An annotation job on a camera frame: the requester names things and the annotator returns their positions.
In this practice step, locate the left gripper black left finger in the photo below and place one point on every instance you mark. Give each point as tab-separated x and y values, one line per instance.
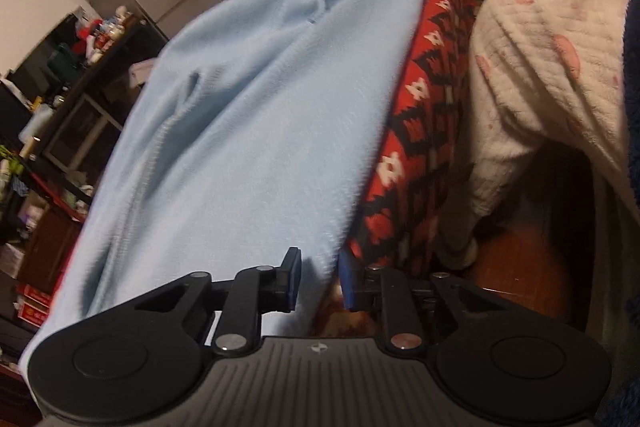
252	293

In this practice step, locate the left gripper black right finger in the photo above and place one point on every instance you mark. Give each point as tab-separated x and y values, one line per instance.
385	294

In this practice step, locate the light blue knit garment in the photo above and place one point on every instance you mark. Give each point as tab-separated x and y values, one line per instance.
257	131

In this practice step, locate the red patterned table cover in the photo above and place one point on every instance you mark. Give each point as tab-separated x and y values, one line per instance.
397	220

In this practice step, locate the white peach print blanket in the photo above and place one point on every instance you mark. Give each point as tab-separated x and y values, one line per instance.
542	70

